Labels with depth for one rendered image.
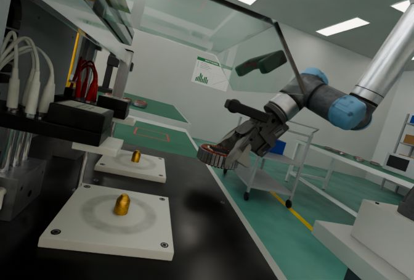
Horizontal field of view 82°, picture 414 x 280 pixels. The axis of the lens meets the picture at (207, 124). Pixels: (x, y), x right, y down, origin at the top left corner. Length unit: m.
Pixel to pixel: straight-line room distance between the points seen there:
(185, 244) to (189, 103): 5.41
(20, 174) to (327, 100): 0.59
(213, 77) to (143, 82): 1.65
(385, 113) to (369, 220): 8.03
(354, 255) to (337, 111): 0.31
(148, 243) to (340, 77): 7.31
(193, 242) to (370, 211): 0.46
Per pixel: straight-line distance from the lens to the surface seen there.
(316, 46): 7.07
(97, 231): 0.35
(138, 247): 0.33
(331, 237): 0.70
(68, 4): 0.29
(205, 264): 0.35
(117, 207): 0.38
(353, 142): 8.08
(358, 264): 0.65
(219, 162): 0.57
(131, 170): 0.55
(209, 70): 5.81
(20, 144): 0.39
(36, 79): 0.34
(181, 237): 0.39
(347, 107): 0.61
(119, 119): 0.56
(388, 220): 0.68
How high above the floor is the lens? 0.97
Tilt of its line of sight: 6 degrees down
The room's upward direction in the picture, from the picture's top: 16 degrees clockwise
